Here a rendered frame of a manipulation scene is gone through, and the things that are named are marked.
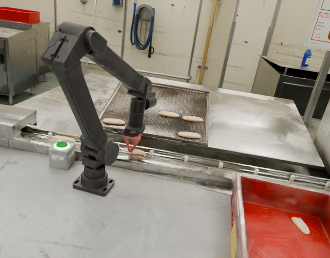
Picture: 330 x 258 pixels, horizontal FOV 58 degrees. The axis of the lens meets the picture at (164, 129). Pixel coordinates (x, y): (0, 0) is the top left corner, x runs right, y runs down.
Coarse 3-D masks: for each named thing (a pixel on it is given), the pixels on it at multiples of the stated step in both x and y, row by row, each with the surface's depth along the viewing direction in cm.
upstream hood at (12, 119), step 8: (0, 104) 128; (0, 112) 121; (8, 112) 122; (16, 112) 123; (24, 112) 124; (32, 112) 125; (0, 120) 114; (8, 120) 115; (16, 120) 116; (24, 120) 120; (32, 120) 126; (0, 128) 113; (8, 128) 112; (16, 128) 115; (0, 136) 114; (8, 136) 114; (16, 136) 116
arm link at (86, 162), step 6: (84, 150) 96; (90, 150) 95; (96, 150) 94; (84, 156) 96; (90, 156) 96; (96, 156) 94; (84, 162) 96; (90, 162) 95; (96, 162) 95; (90, 168) 96; (96, 168) 96
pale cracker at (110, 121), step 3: (105, 120) 132; (108, 120) 132; (111, 120) 132; (114, 120) 132; (117, 120) 132; (120, 120) 133; (108, 123) 131; (111, 123) 131; (114, 123) 131; (117, 123) 131; (120, 123) 131; (123, 123) 132
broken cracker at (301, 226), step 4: (292, 220) 98; (296, 220) 97; (300, 220) 97; (296, 224) 96; (300, 224) 95; (304, 224) 96; (300, 228) 94; (304, 228) 94; (308, 228) 94; (304, 232) 93; (308, 232) 93
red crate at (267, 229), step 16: (256, 208) 101; (272, 208) 103; (256, 224) 94; (272, 224) 95; (288, 224) 96; (320, 224) 98; (256, 240) 87; (272, 240) 88; (288, 240) 89; (304, 240) 90; (320, 240) 91; (256, 256) 82; (272, 256) 82; (288, 256) 83; (304, 256) 84; (320, 256) 85
